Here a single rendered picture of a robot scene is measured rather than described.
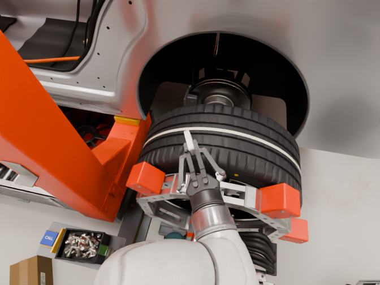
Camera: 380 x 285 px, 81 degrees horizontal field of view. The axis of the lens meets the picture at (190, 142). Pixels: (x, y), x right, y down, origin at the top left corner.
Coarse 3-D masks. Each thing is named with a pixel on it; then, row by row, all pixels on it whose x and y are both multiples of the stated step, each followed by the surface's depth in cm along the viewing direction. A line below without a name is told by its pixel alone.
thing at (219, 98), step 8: (208, 80) 107; (216, 80) 106; (224, 80) 105; (192, 88) 114; (200, 88) 110; (208, 88) 109; (216, 88) 108; (224, 88) 106; (232, 88) 105; (240, 88) 107; (200, 96) 114; (208, 96) 113; (216, 96) 111; (224, 96) 111; (232, 96) 110; (240, 96) 108; (248, 96) 110; (224, 104) 109; (232, 104) 114; (240, 104) 113; (248, 104) 112
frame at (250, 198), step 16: (176, 176) 68; (176, 192) 65; (224, 192) 68; (240, 192) 66; (256, 192) 65; (144, 208) 89; (160, 208) 101; (240, 208) 64; (256, 208) 62; (176, 224) 104; (240, 224) 102; (256, 224) 97; (272, 224) 72; (288, 224) 73; (272, 240) 90
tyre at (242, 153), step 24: (168, 120) 79; (192, 120) 73; (216, 120) 71; (240, 120) 71; (264, 120) 73; (144, 144) 88; (168, 144) 72; (216, 144) 66; (240, 144) 66; (264, 144) 69; (288, 144) 75; (168, 168) 72; (240, 168) 63; (264, 168) 64; (288, 168) 70
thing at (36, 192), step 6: (0, 180) 144; (6, 180) 144; (0, 186) 142; (6, 186) 142; (12, 186) 142; (18, 186) 142; (24, 186) 142; (12, 192) 150; (18, 192) 146; (24, 192) 142; (30, 192) 140; (36, 192) 140; (42, 192) 140; (42, 198) 147; (48, 198) 139; (54, 198) 139; (60, 204) 150; (66, 204) 146
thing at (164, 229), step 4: (168, 216) 156; (172, 216) 156; (160, 224) 151; (164, 224) 151; (168, 224) 151; (160, 228) 151; (164, 228) 152; (168, 228) 152; (160, 232) 148; (164, 232) 150; (168, 232) 150
